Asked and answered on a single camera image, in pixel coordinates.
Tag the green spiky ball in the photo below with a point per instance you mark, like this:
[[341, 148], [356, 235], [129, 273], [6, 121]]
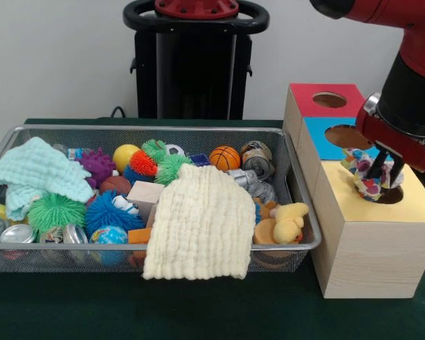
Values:
[[55, 212]]

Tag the wooden box with three holes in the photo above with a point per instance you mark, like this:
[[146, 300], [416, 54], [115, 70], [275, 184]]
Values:
[[375, 255]]

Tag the shallow mesh bin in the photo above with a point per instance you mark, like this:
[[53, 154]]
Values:
[[56, 258]]

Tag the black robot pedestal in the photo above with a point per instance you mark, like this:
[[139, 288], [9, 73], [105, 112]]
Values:
[[184, 78]]

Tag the purple knobby ball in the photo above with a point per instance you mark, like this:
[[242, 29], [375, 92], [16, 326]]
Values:
[[97, 167]]

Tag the cream waffle cloth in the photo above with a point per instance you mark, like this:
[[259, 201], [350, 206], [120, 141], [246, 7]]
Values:
[[198, 226]]

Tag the yellow plush duck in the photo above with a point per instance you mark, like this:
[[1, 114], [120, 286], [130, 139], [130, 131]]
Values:
[[287, 223]]

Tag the orange basketball toy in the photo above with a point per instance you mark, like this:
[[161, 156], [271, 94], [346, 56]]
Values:
[[225, 158]]

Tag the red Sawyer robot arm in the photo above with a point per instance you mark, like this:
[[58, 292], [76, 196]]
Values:
[[407, 95]]

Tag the dark green table cloth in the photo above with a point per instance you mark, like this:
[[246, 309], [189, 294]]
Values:
[[198, 311]]

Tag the yellow ball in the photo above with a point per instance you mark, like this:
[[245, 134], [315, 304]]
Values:
[[125, 156]]

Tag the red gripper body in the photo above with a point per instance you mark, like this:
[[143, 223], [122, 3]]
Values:
[[393, 143]]

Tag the blue spiky ball with eyes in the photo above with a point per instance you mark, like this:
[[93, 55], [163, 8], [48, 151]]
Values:
[[106, 212]]

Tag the colourful patterned cloth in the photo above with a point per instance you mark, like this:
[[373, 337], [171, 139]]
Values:
[[368, 187]]

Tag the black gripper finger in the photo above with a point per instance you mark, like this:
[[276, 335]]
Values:
[[377, 163], [396, 173]]

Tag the globe print ball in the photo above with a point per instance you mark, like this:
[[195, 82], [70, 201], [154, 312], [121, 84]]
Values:
[[108, 235]]

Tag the mint waffle cloth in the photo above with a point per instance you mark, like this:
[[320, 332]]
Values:
[[39, 170]]

